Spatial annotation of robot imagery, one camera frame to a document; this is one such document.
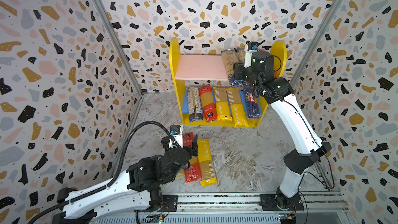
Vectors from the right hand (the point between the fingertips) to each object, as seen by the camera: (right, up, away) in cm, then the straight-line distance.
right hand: (237, 60), depth 66 cm
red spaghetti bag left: (-21, -55, +14) cm, 60 cm away
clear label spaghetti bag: (-21, -19, +26) cm, 38 cm away
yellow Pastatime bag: (+5, -27, +19) cm, 33 cm away
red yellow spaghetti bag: (-13, -18, +28) cm, 36 cm away
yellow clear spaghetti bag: (-27, -56, +15) cm, 64 cm away
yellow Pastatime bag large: (-4, -18, +28) cm, 33 cm away
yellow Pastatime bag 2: (-13, -55, +15) cm, 58 cm away
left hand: (-21, -32, -2) cm, 38 cm away
